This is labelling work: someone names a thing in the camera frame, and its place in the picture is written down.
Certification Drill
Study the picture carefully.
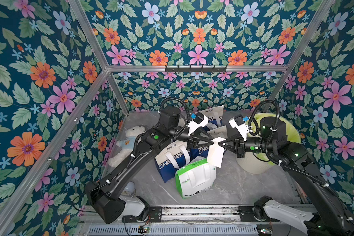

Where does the white receipt bag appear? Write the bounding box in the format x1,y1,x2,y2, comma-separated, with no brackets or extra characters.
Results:
206,137,225,168

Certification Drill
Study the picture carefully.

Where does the green white takeout bag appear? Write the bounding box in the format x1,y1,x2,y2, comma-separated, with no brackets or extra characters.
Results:
175,159,216,198

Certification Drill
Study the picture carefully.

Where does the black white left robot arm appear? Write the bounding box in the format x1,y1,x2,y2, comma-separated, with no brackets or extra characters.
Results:
85,97,213,224

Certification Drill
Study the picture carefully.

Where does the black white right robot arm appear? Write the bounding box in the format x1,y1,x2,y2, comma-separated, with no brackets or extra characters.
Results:
219,100,354,236

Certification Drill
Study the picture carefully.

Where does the blue white bag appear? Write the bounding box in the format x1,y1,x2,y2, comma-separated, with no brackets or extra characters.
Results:
191,125,228,158
195,105,224,131
155,141,192,183

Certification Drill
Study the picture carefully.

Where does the front left blue white bag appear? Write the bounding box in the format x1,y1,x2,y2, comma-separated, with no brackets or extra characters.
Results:
155,141,192,183

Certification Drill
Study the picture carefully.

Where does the white trash bin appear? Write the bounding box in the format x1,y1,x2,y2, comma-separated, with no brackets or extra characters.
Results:
237,152,275,174

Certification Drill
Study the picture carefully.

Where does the back right blue white bag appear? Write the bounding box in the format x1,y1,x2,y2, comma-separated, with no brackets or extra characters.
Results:
195,105,224,131

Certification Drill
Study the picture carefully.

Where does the white teddy bear blue shirt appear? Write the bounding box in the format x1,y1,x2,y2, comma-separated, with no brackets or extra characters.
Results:
108,126,146,168

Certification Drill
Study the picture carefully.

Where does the white dome object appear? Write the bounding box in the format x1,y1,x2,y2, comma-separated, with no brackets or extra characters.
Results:
122,182,136,197

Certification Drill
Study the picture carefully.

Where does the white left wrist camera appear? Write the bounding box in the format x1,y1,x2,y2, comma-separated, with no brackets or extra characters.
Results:
187,112,208,136

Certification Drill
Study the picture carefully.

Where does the black wall hook rail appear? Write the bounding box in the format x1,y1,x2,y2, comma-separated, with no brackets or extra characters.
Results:
164,65,227,73

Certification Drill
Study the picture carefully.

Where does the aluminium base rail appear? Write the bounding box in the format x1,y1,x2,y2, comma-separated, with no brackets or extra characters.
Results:
76,205,302,236

